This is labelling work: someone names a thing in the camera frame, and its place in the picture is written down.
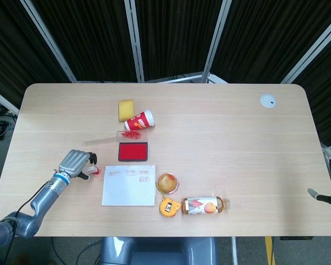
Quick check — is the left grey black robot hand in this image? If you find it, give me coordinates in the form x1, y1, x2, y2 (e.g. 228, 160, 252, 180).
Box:
59, 150, 99, 182

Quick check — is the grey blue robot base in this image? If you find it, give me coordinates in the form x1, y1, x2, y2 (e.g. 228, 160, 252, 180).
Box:
100, 236, 218, 265

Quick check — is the lined white notepad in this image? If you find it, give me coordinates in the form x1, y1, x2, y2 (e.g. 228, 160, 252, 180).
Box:
101, 165, 157, 207

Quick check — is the red ink pad black tray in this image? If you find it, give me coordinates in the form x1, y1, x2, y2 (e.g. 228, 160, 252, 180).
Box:
117, 142, 149, 162

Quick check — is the clear ink pad lid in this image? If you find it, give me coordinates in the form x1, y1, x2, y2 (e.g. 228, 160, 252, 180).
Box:
116, 130, 148, 142

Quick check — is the yellow sponge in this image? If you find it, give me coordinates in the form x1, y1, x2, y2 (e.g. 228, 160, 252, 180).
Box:
118, 99, 136, 123

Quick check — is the red paper cup white lid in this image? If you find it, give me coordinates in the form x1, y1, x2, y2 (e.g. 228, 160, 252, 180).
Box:
124, 109, 156, 131

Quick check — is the orange fruit jelly cup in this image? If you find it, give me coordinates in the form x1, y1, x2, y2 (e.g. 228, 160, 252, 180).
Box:
156, 172, 180, 194

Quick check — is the yellow tape measure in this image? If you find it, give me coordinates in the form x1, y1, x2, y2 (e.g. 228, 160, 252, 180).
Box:
158, 193, 182, 219

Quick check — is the white table leg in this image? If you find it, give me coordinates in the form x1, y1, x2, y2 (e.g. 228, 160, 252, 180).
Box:
231, 236, 238, 265

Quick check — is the juice bottle peach label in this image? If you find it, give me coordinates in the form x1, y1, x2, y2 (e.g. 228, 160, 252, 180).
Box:
181, 196, 232, 216

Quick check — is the grey metal partition foot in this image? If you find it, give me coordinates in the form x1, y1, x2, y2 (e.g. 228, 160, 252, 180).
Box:
145, 72, 227, 83

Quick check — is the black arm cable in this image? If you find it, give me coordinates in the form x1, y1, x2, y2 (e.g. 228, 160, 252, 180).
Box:
15, 168, 58, 216

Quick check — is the yellow table frame post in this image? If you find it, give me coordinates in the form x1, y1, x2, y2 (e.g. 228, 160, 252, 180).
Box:
264, 236, 274, 265

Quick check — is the grey metal partition post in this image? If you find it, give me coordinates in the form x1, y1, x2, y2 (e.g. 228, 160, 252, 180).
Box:
123, 0, 146, 83
0, 85, 20, 114
281, 19, 331, 83
201, 0, 232, 83
19, 0, 78, 83

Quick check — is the white round cable grommet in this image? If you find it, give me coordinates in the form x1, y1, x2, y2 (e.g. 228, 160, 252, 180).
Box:
259, 94, 277, 109

